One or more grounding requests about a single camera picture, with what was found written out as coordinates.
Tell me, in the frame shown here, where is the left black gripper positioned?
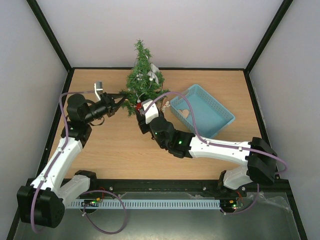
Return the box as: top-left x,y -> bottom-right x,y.
83,92 -> 128,124

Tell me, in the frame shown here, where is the red ball ornament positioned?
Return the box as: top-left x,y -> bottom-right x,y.
135,102 -> 142,112

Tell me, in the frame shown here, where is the small green christmas tree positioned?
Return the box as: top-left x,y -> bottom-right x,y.
120,39 -> 169,117

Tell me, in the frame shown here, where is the white mesh bow ornament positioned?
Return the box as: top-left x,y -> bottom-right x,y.
147,63 -> 164,87

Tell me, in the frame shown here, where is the light blue plastic basket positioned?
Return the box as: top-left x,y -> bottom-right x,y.
170,84 -> 236,139

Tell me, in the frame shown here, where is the gingerbread figure ornament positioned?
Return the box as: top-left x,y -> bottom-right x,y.
161,100 -> 171,113

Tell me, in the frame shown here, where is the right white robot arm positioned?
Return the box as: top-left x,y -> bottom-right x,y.
136,109 -> 277,196

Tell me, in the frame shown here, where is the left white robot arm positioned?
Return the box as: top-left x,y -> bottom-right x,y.
17,92 -> 126,233

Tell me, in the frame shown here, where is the wooden heart ornament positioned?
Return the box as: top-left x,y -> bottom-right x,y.
178,109 -> 190,119

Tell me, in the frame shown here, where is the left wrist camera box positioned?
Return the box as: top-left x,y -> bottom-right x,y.
94,81 -> 104,101

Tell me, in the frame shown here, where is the white cable duct rail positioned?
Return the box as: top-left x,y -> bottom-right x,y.
66,199 -> 221,210

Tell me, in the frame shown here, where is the black frame rail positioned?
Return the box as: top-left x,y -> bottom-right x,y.
90,179 -> 292,195

